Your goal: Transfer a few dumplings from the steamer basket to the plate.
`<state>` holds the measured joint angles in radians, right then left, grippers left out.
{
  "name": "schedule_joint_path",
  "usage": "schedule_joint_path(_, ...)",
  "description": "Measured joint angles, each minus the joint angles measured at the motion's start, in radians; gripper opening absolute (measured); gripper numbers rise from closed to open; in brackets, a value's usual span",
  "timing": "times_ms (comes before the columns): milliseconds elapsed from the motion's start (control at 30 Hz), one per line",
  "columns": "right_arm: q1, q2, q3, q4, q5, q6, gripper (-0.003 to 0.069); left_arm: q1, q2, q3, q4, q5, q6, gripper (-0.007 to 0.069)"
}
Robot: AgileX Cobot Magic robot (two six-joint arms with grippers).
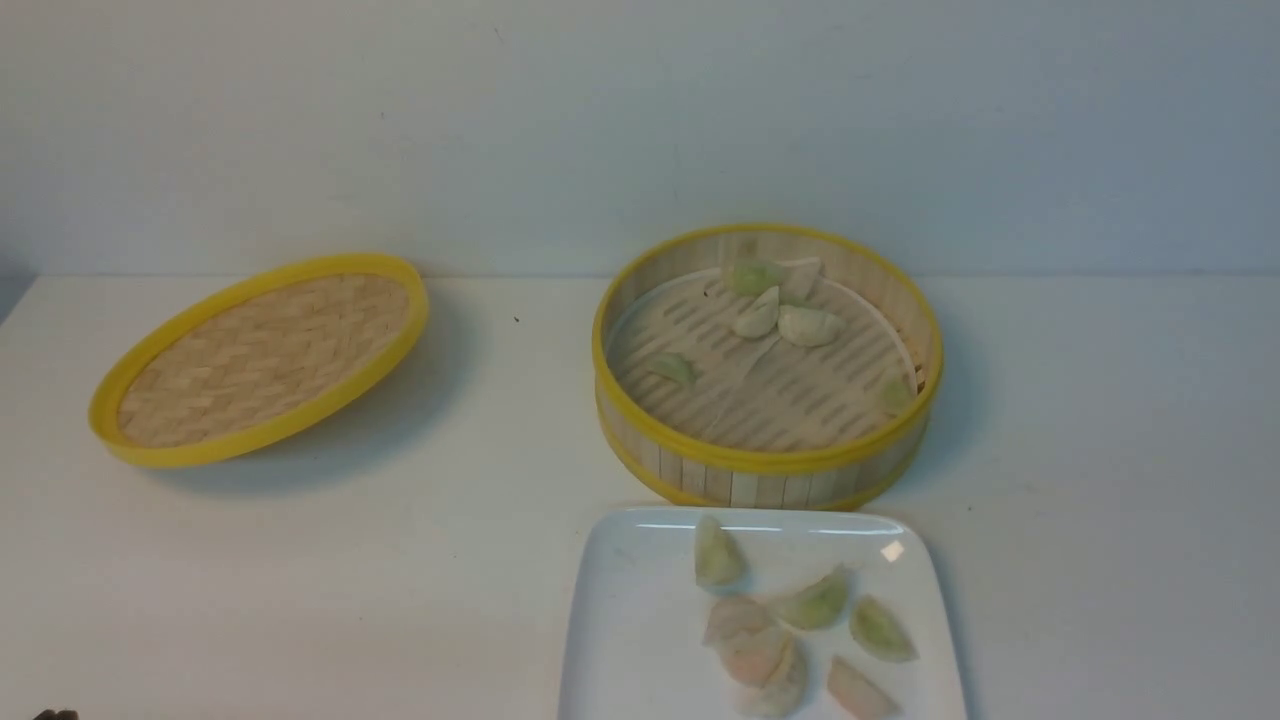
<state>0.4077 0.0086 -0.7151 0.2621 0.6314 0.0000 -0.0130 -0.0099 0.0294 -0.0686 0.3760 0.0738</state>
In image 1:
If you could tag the yellow rimmed woven steamer lid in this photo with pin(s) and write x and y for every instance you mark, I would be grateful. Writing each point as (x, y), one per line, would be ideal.
(260, 361)

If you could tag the white square plate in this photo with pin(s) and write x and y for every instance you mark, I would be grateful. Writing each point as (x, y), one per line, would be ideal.
(634, 645)

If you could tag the green dumpling on plate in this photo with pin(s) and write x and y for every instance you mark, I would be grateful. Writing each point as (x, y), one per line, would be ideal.
(817, 605)

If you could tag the pale green dumpling steamer centre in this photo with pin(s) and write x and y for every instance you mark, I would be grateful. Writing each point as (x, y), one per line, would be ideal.
(808, 327)

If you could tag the white dumpling at steamer back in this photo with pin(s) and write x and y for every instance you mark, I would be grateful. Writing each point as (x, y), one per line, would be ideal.
(800, 277)

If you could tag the pale dumpling on plate bottom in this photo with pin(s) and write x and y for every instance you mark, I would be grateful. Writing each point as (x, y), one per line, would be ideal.
(783, 691)

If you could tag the yellow rimmed bamboo steamer basket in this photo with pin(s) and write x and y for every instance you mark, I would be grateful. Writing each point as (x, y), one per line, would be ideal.
(768, 425)

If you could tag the green dumpling at steamer back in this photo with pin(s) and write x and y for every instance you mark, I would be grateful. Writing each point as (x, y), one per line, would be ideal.
(750, 277)

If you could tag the white dumpling in steamer centre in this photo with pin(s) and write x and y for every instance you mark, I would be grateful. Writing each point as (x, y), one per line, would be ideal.
(760, 318)

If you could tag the green dumpling steamer right edge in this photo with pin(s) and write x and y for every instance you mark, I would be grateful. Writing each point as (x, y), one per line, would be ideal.
(895, 395)

